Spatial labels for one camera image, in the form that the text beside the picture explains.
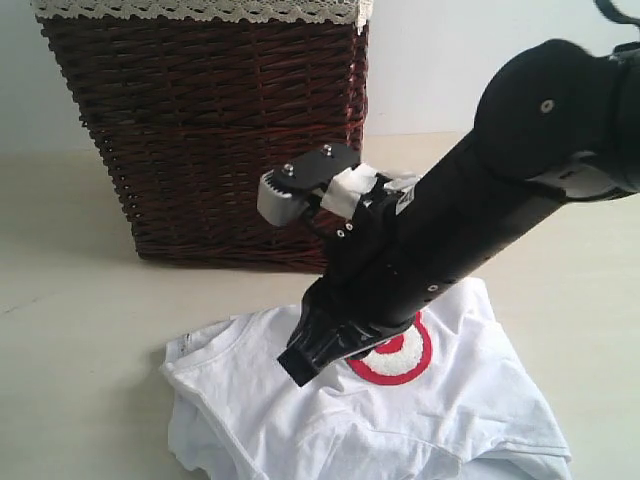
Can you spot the white t-shirt with red logo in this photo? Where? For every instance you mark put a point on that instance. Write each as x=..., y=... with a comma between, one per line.
x=448, y=399

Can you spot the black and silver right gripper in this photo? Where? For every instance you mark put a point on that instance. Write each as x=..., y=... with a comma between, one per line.
x=369, y=291

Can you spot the cream lace basket liner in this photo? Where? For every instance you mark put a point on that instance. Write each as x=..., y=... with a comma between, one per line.
x=339, y=12

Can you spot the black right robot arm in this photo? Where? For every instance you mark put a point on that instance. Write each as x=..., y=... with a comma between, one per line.
x=556, y=125

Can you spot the dark brown wicker basket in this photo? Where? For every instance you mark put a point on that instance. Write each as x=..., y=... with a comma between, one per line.
x=187, y=115

